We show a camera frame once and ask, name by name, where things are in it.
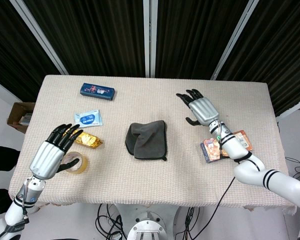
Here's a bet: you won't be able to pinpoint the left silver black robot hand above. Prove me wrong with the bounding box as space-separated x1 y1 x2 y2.
29 123 84 181

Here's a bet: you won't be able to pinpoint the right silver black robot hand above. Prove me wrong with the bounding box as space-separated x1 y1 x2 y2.
175 88 220 127

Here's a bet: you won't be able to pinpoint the grey green cloth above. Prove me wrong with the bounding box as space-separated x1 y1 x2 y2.
124 119 168 162

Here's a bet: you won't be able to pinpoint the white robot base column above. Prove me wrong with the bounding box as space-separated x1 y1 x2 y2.
114 203 179 240

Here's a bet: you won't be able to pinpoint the clear packing tape roll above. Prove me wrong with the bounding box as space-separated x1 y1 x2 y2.
62 151 89 174

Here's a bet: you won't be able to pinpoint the orange printed food packet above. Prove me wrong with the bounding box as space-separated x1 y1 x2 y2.
199 129 254 164

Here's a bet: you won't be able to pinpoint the gold foil snack pack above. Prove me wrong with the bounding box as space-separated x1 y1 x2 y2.
72 129 103 150

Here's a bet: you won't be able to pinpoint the brown cardboard box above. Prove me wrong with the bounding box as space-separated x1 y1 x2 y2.
6 101 36 134

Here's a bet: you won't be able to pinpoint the light blue wet wipes pack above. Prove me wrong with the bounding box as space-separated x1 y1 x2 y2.
73 109 104 129

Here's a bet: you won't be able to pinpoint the beige woven tablecloth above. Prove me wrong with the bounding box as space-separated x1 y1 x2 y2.
8 74 297 216

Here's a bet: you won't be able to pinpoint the dark blue printed box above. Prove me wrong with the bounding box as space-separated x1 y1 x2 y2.
79 82 117 101

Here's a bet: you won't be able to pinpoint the white metal frame post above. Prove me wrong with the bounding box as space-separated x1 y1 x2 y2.
142 0 159 78
9 0 69 75
210 0 260 81

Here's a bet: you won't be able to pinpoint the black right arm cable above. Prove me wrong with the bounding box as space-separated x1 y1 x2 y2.
189 176 236 240

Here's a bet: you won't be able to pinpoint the black floor cable bundle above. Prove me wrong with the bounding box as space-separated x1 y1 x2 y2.
95 203 128 240

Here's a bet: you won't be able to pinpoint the black floor cables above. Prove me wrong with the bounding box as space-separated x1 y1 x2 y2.
284 155 300 179

